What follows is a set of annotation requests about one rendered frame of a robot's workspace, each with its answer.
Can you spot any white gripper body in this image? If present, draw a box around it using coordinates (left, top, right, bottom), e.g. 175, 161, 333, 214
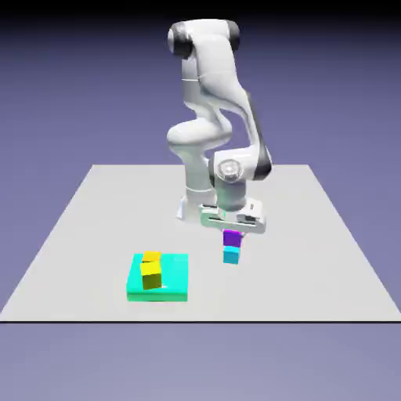
199, 203, 267, 235

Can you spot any small purple cube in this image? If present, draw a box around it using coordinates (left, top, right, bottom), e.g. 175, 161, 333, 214
222, 229, 244, 249

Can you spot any small cyan cube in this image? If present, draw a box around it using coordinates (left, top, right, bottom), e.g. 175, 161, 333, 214
222, 245, 241, 266

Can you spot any small yellow cube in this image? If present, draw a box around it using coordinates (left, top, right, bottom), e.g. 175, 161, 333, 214
139, 261, 163, 291

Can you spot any large turquoise box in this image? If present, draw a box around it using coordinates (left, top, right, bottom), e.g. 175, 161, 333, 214
125, 253, 190, 303

